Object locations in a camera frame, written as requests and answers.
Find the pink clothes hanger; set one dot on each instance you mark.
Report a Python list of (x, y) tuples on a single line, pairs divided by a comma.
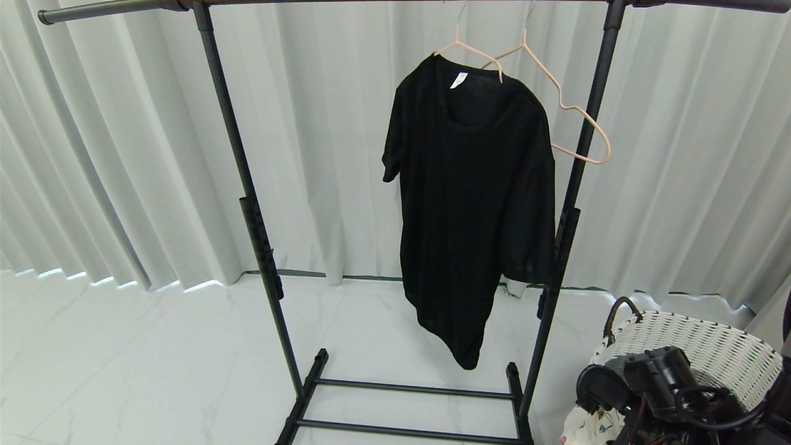
[(541, 67), (479, 53)]

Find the white curtain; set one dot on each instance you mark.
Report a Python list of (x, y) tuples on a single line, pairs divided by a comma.
[(154, 154)]

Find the cream printed garment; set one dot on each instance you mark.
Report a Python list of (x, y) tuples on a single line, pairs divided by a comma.
[(590, 426)]

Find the white laundry basket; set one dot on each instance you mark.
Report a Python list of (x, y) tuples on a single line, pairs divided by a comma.
[(710, 352)]

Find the black clothes rack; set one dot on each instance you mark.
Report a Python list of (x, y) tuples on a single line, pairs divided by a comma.
[(262, 247)]

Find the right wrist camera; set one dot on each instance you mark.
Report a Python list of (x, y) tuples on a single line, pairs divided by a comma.
[(602, 389)]

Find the black T-shirt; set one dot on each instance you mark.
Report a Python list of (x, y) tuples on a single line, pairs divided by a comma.
[(469, 216)]

